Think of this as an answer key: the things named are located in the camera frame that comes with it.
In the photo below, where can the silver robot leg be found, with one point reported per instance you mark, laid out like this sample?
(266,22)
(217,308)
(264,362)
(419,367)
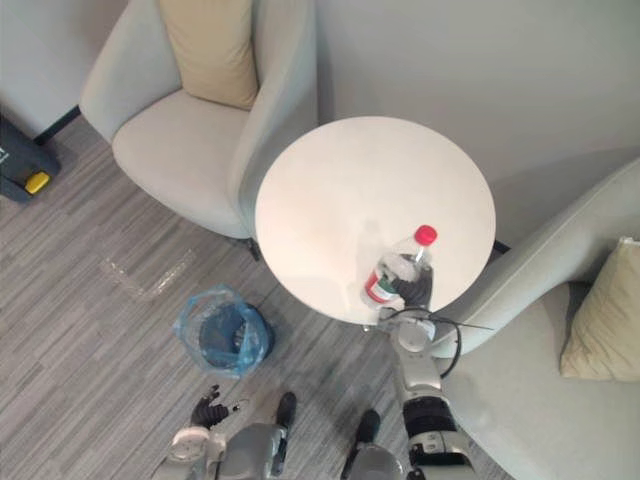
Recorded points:
(375,460)
(255,450)

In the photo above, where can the left silver robot leg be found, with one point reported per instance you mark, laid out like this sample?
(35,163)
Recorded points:
(255,450)

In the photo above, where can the right silver robot leg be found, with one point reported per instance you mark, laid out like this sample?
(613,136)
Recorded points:
(375,460)

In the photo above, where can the small dark bin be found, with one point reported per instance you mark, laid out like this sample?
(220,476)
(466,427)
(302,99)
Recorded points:
(220,337)

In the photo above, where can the dark grey case yellow latch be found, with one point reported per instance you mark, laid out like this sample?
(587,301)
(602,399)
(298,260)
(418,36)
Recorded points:
(20,160)

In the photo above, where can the light grey armchair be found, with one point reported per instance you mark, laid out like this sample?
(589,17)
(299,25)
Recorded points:
(170,145)
(525,360)

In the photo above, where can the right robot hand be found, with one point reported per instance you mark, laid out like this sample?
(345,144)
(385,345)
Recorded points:
(419,290)

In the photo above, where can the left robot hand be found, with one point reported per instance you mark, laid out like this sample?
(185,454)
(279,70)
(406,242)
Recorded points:
(205,412)

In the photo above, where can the beige cushion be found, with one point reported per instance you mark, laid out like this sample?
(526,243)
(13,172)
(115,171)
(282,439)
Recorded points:
(607,325)
(212,50)

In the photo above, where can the clear bottle red cap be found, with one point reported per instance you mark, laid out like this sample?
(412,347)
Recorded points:
(385,285)

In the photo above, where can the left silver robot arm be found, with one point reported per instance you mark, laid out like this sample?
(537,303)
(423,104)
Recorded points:
(187,442)

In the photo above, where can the clear tape floor outline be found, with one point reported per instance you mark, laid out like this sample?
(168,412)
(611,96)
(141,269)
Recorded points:
(172,272)

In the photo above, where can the blue plastic bin bag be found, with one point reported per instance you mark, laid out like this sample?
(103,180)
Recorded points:
(250,345)

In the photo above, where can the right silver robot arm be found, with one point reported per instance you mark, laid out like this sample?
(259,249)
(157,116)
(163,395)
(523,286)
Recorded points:
(417,370)

